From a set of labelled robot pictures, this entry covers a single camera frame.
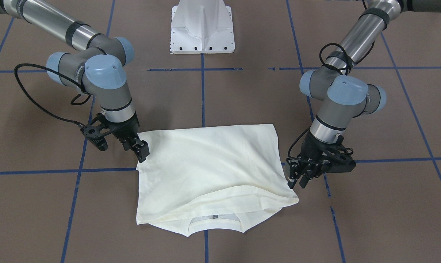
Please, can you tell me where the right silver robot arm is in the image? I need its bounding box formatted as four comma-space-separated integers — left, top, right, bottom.
0, 0, 149, 163

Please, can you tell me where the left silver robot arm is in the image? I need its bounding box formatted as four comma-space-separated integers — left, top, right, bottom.
286, 0, 441, 188

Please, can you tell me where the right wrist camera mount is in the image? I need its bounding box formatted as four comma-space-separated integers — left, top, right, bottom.
80, 113, 111, 151

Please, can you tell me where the cream long-sleeve cat shirt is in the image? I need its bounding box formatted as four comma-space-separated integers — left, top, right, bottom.
135, 124, 299, 237

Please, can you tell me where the white camera mast base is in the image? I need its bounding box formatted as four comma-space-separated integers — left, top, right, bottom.
169, 0, 235, 54

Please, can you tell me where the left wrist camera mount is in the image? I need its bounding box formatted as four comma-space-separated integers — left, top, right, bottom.
321, 145, 356, 173

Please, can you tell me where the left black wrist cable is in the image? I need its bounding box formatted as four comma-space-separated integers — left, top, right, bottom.
287, 43, 374, 161

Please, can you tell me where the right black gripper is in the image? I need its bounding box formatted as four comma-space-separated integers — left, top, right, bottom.
109, 113, 149, 163

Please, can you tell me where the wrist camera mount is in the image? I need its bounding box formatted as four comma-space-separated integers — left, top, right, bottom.
80, 113, 111, 151
321, 145, 356, 173

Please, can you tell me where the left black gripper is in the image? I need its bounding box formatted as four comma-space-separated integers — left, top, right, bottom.
285, 130, 344, 189

